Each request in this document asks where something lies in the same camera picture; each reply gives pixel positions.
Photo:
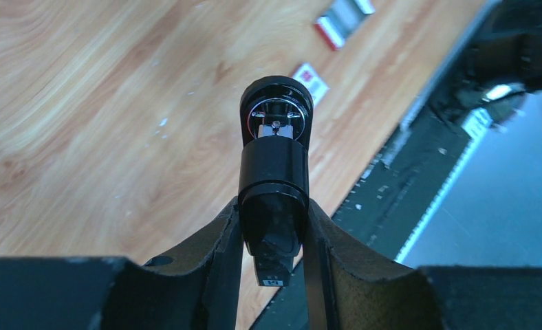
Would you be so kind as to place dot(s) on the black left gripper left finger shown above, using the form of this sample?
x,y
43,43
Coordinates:
x,y
194,285

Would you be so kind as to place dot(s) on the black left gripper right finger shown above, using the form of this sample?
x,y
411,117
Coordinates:
x,y
351,286

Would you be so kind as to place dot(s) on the black stapler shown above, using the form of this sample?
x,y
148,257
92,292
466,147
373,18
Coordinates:
x,y
274,191

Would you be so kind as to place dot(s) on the red white staple box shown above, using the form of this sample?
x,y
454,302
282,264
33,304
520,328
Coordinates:
x,y
309,78

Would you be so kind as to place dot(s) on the aluminium slotted cable rail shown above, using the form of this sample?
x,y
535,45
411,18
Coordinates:
x,y
476,125

